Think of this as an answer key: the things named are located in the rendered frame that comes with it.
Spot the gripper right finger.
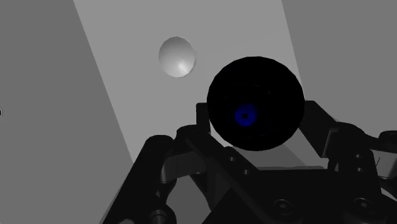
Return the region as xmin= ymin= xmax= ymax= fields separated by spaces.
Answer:
xmin=298 ymin=100 xmax=397 ymax=199

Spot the grey egg-shaped ball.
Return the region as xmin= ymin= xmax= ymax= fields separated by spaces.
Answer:
xmin=158 ymin=36 xmax=197 ymax=78

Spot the black round bowl blue centre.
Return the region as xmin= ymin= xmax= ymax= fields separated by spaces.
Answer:
xmin=206 ymin=56 xmax=306 ymax=152

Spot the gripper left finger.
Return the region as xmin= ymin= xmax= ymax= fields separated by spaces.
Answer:
xmin=102 ymin=102 xmax=261 ymax=224

